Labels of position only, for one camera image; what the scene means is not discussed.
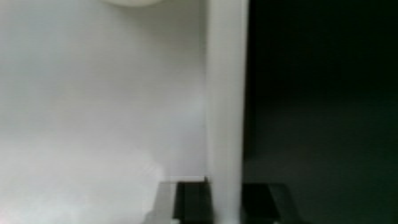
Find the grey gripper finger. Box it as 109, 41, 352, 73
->
242, 183, 297, 224

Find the white square table top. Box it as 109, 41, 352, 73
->
0, 0, 249, 224

